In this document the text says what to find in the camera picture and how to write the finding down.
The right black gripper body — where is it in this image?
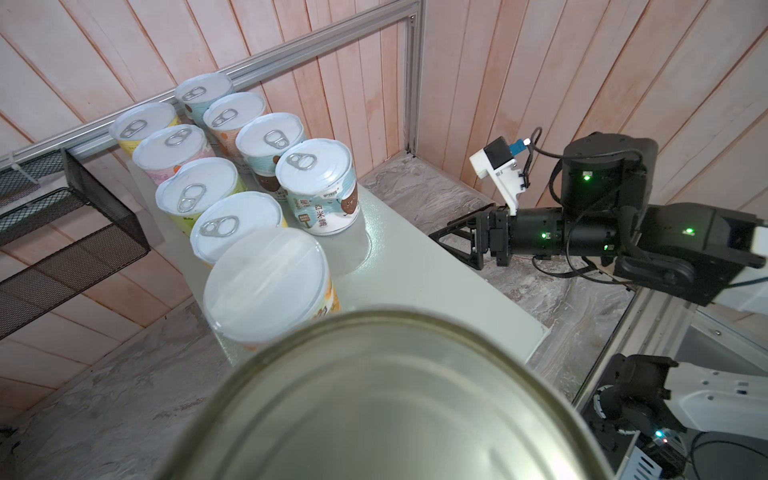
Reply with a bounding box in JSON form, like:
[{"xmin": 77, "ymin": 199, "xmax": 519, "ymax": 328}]
[{"xmin": 489, "ymin": 132, "xmax": 659, "ymax": 266}]

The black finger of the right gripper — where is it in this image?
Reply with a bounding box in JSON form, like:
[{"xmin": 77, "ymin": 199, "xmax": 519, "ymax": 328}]
[{"xmin": 428, "ymin": 203, "xmax": 497, "ymax": 270}]

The dark can with brown lid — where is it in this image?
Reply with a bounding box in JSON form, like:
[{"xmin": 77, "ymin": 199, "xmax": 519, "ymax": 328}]
[{"xmin": 158, "ymin": 309, "xmax": 613, "ymax": 479}]

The tall can white plastic lid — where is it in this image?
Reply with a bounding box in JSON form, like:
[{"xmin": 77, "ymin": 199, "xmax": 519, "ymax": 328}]
[{"xmin": 203, "ymin": 227, "xmax": 341, "ymax": 351}]

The orange can pull-tab lid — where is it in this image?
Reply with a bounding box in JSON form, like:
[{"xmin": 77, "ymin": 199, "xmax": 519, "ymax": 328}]
[{"xmin": 203, "ymin": 92, "xmax": 266, "ymax": 165}]

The green white can pull-tab lid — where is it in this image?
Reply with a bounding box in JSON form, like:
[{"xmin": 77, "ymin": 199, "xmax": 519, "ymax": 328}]
[{"xmin": 174, "ymin": 72, "xmax": 234, "ymax": 129}]

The pink can pull-tab lid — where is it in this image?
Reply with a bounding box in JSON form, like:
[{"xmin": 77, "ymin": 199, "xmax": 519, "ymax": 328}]
[{"xmin": 132, "ymin": 124, "xmax": 215, "ymax": 185}]

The yellow can pull-tab lid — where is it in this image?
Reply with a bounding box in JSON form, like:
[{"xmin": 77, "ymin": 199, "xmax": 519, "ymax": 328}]
[{"xmin": 109, "ymin": 102, "xmax": 181, "ymax": 156}]

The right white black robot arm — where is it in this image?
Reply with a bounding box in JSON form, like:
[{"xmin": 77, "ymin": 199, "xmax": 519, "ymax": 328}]
[{"xmin": 432, "ymin": 132, "xmax": 767, "ymax": 443}]

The grey metal cabinet counter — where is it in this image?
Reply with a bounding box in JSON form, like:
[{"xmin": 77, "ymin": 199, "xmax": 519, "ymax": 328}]
[{"xmin": 128, "ymin": 158, "xmax": 550, "ymax": 367}]

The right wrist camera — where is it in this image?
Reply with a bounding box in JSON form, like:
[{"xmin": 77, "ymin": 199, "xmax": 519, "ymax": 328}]
[{"xmin": 469, "ymin": 136, "xmax": 531, "ymax": 217}]

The black wire mesh basket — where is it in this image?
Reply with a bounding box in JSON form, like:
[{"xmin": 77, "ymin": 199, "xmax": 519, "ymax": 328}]
[{"xmin": 1, "ymin": 149, "xmax": 150, "ymax": 337}]

